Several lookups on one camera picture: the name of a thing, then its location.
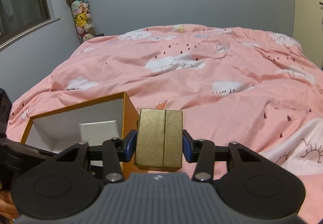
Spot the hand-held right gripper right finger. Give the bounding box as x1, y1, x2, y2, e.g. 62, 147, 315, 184
182, 129, 263, 184

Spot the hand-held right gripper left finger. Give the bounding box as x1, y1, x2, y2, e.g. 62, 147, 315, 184
54, 130, 138, 184

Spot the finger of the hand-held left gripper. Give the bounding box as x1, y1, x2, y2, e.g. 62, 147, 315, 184
0, 137, 59, 164

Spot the gold box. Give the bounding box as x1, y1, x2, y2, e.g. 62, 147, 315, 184
134, 108, 183, 172

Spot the orange cardboard box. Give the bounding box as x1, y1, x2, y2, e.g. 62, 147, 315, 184
20, 91, 141, 181

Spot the white box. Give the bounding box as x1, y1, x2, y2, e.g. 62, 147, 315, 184
79, 120, 120, 148

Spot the person's left hand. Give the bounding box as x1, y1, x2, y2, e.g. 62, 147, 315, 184
0, 181, 16, 221

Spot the pink printed blanket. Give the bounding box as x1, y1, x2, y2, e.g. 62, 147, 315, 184
5, 24, 323, 224

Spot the clear tube of plush toys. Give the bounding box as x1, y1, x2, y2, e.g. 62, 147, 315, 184
64, 0, 98, 44

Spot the cream door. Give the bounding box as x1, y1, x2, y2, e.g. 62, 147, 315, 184
292, 0, 323, 71

